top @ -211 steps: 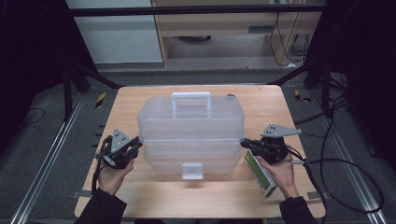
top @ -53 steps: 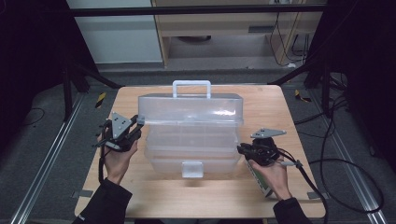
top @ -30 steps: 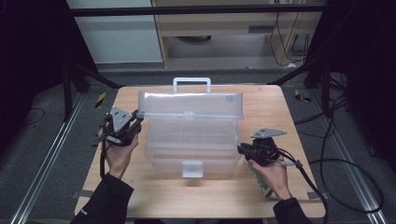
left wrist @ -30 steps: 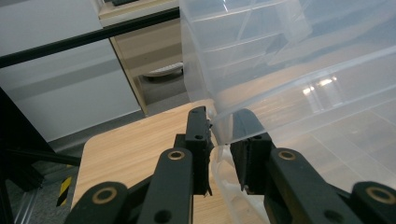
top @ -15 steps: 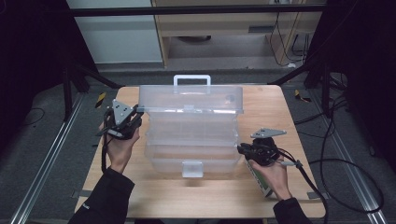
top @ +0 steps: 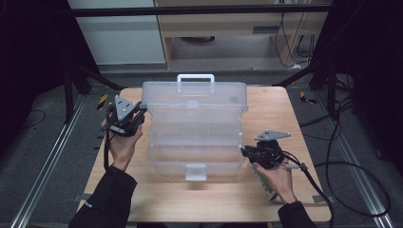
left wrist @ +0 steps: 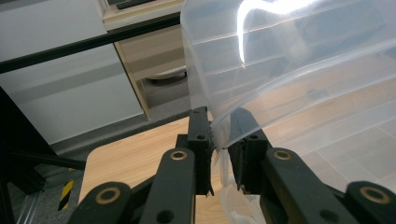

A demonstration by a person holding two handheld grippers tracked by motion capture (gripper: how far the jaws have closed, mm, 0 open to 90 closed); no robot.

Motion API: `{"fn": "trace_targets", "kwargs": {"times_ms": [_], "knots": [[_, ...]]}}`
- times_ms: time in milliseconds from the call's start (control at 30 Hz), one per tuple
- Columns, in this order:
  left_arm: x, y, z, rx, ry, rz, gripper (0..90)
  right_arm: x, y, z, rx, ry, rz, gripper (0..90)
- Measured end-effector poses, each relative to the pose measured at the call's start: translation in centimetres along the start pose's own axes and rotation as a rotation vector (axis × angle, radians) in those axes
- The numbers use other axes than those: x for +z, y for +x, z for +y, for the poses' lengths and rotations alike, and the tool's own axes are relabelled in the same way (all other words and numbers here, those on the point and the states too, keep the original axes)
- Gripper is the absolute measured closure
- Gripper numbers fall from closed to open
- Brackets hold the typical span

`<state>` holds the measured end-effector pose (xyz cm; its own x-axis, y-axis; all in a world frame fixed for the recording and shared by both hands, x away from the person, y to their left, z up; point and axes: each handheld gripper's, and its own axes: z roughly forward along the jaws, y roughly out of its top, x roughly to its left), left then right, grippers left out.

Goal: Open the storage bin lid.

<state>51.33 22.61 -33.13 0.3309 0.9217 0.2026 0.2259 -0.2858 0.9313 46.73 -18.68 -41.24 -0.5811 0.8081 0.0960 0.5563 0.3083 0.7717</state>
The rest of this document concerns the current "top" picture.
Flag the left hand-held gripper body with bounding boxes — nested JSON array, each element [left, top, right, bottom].
[[106, 94, 142, 138]]

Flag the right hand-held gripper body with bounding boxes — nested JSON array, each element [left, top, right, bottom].
[[254, 129, 292, 169]]

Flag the green and white carton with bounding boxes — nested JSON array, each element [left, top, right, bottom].
[[248, 161, 279, 202]]

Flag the clear plastic storage box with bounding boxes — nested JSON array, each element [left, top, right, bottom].
[[141, 73, 249, 182]]

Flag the person's left hand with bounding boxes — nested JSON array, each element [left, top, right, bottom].
[[101, 117, 144, 172]]

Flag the person's right hand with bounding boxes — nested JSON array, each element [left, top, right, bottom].
[[253, 160, 298, 205]]

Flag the yellow black tape strip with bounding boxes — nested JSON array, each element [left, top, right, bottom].
[[298, 90, 317, 105], [96, 93, 109, 111]]

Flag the black metal stand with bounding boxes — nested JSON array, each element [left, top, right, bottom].
[[61, 60, 126, 124], [273, 60, 339, 121]]

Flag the white cabinet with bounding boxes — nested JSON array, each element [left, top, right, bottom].
[[67, 0, 166, 66]]

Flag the black curtain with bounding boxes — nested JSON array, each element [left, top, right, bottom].
[[0, 0, 101, 156], [312, 0, 403, 179]]

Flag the light wooden desk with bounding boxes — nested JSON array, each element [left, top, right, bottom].
[[154, 0, 332, 69]]

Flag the right hand-held gripper cable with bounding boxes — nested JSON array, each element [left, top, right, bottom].
[[279, 151, 336, 228]]

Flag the grey table bracket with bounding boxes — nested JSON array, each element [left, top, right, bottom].
[[312, 195, 336, 204]]

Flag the black looped floor cable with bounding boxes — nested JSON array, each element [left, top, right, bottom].
[[313, 160, 392, 219]]

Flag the thin black floor cable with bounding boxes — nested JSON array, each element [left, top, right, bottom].
[[18, 108, 48, 131]]

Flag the aluminium floor rail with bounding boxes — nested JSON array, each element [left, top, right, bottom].
[[10, 94, 87, 228], [317, 91, 394, 228]]

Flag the bundle of black cables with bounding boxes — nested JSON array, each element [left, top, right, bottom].
[[298, 74, 356, 142]]

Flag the black horizontal frame bar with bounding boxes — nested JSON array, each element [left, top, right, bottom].
[[70, 4, 333, 18]]

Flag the hanging black desk cables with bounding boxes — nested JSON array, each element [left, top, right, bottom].
[[274, 12, 317, 69]]

